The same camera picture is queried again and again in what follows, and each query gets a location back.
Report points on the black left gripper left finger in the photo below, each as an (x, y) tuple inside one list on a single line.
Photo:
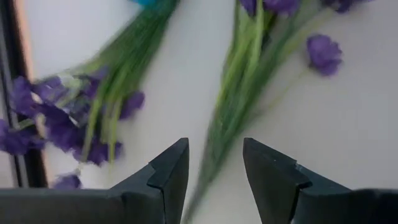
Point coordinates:
[(93, 205)]

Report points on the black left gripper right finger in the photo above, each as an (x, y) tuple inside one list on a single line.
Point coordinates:
[(326, 205)]

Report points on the blue textured glass vase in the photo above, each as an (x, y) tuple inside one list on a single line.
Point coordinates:
[(146, 2)]

